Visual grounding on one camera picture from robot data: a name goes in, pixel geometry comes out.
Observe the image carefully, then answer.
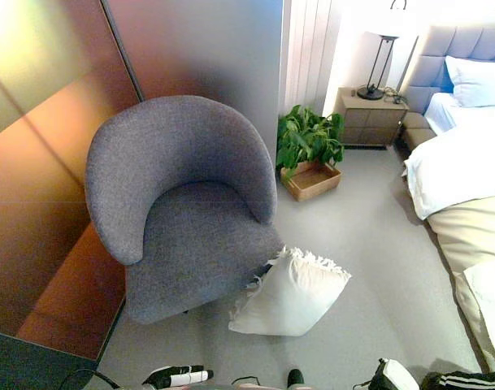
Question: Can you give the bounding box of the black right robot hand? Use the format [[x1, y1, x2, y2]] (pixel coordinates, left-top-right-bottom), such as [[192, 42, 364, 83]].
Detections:
[[368, 357, 421, 390]]

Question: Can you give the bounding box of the white fringed pillow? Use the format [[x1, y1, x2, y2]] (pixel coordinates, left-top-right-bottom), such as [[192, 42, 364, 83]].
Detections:
[[228, 245, 353, 338]]

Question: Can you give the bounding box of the white bed pillow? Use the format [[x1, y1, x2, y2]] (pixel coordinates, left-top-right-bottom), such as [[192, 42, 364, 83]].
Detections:
[[445, 55, 495, 109]]

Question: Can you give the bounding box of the white folded blanket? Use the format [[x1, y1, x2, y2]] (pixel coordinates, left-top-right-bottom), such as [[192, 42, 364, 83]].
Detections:
[[462, 259, 495, 363]]

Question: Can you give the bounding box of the beige bed cover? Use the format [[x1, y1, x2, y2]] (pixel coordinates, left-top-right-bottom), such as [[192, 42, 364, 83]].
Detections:
[[428, 194, 495, 373]]

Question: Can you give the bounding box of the wooden tray box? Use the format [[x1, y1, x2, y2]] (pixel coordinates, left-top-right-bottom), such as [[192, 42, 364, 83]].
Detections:
[[280, 160, 342, 203]]

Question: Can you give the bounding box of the white duvet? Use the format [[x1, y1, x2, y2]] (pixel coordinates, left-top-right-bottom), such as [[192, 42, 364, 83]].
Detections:
[[401, 92, 495, 221]]

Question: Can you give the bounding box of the green leafy potted plant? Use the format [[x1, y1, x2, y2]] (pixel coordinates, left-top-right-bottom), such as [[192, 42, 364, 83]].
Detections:
[[276, 104, 346, 180]]

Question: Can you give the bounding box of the beige nightstand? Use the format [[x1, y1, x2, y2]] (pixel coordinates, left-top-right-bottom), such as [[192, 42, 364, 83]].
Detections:
[[337, 87, 410, 148]]

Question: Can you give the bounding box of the black table lamp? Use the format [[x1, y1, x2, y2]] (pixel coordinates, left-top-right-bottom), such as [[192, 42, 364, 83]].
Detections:
[[356, 15, 419, 102]]

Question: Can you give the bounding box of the grey tufted headboard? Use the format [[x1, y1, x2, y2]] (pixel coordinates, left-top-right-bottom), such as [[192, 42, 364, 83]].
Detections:
[[401, 24, 495, 115]]

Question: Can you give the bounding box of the grey fabric tub armchair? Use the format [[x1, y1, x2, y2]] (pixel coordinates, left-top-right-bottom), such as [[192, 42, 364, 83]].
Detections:
[[84, 95, 287, 326]]

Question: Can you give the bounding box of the brown glossy wardrobe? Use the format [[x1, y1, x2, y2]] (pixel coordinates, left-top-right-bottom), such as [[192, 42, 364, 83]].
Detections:
[[0, 0, 284, 361]]

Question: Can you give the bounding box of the beige upholstered bed frame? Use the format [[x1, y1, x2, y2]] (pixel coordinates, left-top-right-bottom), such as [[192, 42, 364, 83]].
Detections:
[[400, 112, 437, 150]]

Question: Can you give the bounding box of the black cable on nightstand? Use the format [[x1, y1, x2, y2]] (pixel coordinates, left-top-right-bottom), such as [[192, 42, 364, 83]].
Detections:
[[383, 86, 409, 105]]

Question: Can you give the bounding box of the white fluted wall panel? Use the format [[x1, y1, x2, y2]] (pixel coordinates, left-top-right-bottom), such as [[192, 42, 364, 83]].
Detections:
[[280, 0, 342, 117]]

